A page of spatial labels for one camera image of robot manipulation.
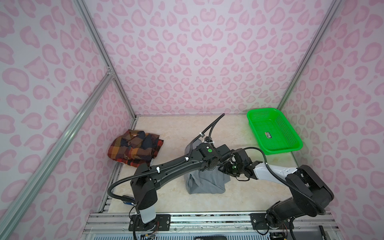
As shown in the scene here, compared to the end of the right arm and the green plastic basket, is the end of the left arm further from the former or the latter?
the green plastic basket

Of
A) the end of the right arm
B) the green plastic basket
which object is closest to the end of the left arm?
the end of the right arm

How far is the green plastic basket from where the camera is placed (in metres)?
0.98
